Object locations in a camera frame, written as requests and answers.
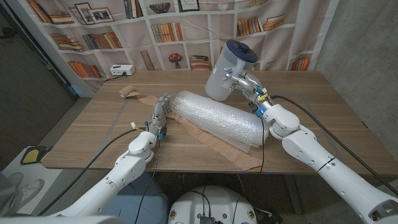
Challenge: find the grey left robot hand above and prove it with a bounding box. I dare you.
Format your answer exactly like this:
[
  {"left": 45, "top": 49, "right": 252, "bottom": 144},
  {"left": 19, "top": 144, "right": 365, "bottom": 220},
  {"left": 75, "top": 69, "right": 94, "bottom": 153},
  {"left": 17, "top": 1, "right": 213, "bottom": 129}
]
[{"left": 146, "top": 93, "right": 172, "bottom": 136}]

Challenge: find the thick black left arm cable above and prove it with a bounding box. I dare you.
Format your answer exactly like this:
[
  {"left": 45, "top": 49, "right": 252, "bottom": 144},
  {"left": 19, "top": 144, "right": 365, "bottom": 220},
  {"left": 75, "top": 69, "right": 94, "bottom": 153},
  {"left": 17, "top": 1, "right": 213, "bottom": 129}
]
[{"left": 37, "top": 128, "right": 147, "bottom": 216}]

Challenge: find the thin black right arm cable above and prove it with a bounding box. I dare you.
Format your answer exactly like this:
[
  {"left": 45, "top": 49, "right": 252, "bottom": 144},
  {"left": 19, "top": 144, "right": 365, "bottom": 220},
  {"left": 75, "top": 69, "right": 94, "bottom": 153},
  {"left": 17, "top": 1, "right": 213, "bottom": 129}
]
[{"left": 248, "top": 116, "right": 266, "bottom": 171}]

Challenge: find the yellow and black pad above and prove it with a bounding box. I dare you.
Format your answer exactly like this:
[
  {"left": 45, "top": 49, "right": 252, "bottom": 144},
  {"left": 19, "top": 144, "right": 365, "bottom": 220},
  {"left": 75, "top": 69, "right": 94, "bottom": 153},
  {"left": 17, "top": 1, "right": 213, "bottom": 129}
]
[{"left": 20, "top": 145, "right": 53, "bottom": 166}]

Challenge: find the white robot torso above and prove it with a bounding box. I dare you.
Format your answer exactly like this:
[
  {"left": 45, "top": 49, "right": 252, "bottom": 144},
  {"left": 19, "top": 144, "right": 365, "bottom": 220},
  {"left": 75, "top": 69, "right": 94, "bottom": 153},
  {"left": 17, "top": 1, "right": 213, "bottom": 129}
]
[{"left": 167, "top": 185, "right": 258, "bottom": 224}]

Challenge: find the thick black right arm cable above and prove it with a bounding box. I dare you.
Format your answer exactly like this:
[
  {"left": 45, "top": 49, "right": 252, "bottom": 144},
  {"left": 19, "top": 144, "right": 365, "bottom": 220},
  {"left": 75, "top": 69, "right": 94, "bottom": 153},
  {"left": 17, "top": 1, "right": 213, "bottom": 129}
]
[{"left": 271, "top": 95, "right": 398, "bottom": 195}]

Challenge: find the translucent pitcher with navy lid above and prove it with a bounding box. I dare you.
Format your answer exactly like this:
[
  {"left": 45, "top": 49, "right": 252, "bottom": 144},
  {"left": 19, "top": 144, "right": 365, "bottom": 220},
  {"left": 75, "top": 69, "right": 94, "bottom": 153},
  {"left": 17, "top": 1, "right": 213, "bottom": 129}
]
[{"left": 205, "top": 39, "right": 258, "bottom": 102}]

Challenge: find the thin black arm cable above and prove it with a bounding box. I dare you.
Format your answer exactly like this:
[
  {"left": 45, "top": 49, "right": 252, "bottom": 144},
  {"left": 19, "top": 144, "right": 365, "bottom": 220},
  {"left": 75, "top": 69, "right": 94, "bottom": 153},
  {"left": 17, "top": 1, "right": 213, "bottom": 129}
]
[
  {"left": 248, "top": 116, "right": 266, "bottom": 171},
  {"left": 134, "top": 139, "right": 161, "bottom": 224}
]

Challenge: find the tan adhesive wrap strip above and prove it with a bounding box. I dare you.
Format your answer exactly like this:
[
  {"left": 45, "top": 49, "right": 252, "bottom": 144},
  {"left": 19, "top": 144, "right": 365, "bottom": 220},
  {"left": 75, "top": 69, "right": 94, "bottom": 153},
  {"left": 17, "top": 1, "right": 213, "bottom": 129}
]
[{"left": 118, "top": 85, "right": 264, "bottom": 171}]

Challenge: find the grey metal table leg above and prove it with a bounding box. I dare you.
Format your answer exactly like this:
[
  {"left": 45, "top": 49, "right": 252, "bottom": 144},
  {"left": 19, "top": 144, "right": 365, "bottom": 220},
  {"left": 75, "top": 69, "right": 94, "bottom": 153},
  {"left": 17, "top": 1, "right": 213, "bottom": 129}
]
[{"left": 284, "top": 174, "right": 304, "bottom": 215}]

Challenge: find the white power strip box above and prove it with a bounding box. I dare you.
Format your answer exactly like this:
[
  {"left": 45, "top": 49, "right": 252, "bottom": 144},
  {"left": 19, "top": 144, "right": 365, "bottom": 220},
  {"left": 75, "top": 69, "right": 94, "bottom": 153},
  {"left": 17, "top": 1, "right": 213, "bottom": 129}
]
[{"left": 109, "top": 64, "right": 136, "bottom": 77}]

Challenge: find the white sneaker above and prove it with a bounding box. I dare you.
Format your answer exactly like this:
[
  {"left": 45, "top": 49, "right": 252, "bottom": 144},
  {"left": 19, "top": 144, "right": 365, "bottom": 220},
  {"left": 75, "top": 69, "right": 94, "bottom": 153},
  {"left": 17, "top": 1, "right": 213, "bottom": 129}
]
[
  {"left": 14, "top": 179, "right": 45, "bottom": 208},
  {"left": 6, "top": 172, "right": 24, "bottom": 189}
]

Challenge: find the person in grey clothing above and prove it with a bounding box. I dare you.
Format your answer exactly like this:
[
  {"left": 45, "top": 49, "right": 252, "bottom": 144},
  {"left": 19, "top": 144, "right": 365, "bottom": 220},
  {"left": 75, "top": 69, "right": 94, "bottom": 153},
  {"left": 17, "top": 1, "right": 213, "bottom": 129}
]
[{"left": 0, "top": 172, "right": 16, "bottom": 215}]

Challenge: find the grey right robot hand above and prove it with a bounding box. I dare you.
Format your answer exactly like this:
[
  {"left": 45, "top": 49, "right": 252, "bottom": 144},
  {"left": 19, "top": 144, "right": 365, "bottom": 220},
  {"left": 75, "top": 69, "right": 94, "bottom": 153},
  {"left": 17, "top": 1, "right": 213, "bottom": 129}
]
[{"left": 222, "top": 67, "right": 274, "bottom": 112}]

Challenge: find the black power strip cord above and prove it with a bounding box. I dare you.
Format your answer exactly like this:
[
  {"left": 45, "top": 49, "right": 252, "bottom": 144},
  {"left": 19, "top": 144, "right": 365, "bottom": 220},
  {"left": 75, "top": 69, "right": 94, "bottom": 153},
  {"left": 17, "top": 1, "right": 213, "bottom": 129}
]
[{"left": 104, "top": 72, "right": 127, "bottom": 82}]

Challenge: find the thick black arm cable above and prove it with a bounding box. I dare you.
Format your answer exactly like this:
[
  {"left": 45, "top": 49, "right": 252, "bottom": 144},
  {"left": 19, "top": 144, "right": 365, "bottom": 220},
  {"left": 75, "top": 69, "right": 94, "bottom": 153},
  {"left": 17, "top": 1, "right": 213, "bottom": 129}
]
[
  {"left": 271, "top": 95, "right": 398, "bottom": 195},
  {"left": 37, "top": 128, "right": 147, "bottom": 216}
]

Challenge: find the black torso cable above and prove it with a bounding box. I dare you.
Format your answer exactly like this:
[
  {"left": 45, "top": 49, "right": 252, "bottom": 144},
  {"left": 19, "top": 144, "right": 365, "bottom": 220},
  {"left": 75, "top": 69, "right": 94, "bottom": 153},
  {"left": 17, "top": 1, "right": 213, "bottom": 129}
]
[{"left": 183, "top": 185, "right": 212, "bottom": 218}]

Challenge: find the printed bookshelf backdrop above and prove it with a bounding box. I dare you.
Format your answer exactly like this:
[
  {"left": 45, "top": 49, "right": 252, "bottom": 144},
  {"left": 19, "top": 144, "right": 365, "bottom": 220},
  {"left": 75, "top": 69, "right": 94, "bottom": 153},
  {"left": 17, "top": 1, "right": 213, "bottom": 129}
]
[{"left": 6, "top": 0, "right": 340, "bottom": 94}]

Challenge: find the clear bubble wrap roll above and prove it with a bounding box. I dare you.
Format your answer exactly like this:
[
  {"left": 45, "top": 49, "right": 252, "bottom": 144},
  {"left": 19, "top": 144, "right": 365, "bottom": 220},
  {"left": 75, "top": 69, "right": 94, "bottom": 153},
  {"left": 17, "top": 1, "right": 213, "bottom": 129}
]
[{"left": 170, "top": 90, "right": 270, "bottom": 153}]

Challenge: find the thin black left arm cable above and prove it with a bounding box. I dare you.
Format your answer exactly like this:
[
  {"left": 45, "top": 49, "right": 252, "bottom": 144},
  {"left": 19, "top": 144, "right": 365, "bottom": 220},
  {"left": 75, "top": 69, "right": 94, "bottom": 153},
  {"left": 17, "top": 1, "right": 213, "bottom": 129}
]
[{"left": 134, "top": 139, "right": 161, "bottom": 224}]

